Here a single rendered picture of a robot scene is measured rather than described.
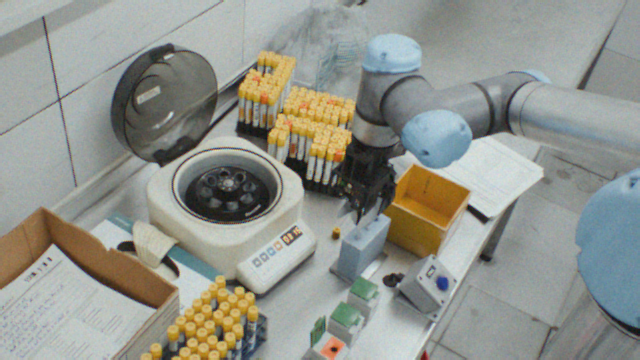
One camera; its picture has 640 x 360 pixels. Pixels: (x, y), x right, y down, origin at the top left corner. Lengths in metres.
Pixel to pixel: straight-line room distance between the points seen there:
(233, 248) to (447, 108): 0.47
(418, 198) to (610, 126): 0.69
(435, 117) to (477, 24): 1.26
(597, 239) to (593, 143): 0.23
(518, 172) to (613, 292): 1.00
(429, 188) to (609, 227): 0.84
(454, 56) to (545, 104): 1.08
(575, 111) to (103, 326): 0.74
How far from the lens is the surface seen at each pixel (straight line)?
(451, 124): 0.83
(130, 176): 1.41
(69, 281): 1.17
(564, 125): 0.81
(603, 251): 0.57
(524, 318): 2.47
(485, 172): 1.52
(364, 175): 1.01
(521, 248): 2.68
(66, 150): 1.26
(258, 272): 1.18
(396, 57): 0.89
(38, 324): 1.13
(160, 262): 1.20
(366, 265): 1.25
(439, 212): 1.40
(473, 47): 1.97
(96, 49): 1.21
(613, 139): 0.77
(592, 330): 0.66
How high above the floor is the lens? 1.85
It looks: 43 degrees down
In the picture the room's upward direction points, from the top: 9 degrees clockwise
